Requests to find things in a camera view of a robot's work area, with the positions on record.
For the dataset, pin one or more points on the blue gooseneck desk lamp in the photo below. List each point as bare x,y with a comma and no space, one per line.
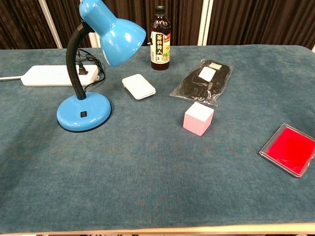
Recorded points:
73,108

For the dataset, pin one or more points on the white rectangular power bank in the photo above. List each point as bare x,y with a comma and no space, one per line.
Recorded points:
139,86

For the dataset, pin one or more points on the pink and white cube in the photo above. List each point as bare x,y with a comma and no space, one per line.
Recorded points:
197,121

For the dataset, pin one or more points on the black gloves in plastic bag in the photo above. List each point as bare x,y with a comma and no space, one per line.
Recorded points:
197,84

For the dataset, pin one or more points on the blue table cloth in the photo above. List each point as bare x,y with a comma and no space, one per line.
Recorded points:
147,172

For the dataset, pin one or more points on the dark tea bottle with label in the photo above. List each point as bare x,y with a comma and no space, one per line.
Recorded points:
160,57

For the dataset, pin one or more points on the white power strip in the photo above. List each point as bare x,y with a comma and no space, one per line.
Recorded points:
44,75

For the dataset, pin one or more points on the dark brown pleated curtain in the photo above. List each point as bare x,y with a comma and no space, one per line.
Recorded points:
246,19

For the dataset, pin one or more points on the red pad in clear case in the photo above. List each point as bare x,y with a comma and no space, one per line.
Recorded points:
290,150

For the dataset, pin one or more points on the white frame post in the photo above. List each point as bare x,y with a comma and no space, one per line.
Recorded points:
313,48
94,40
50,24
207,22

